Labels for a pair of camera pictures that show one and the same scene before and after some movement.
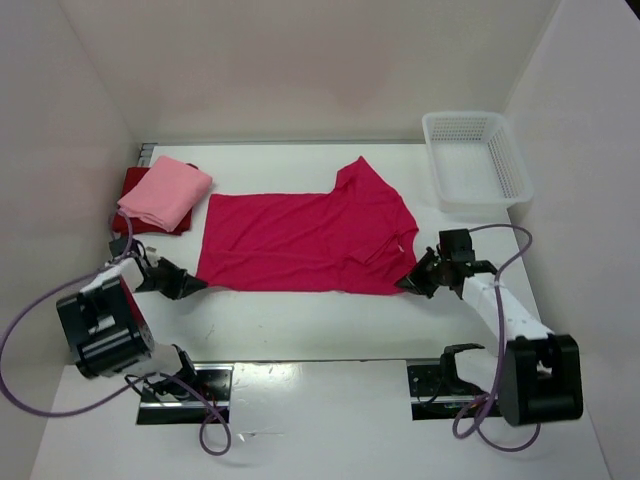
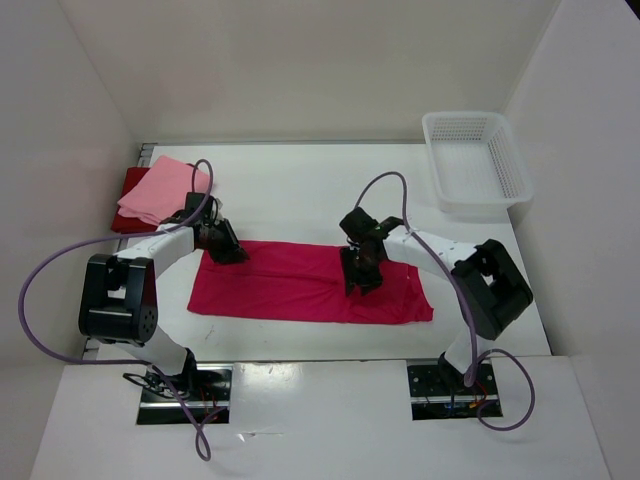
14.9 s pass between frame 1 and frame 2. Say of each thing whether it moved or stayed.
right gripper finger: moved
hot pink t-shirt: moved
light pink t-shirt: stayed
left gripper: moved
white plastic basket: stayed
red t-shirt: stayed
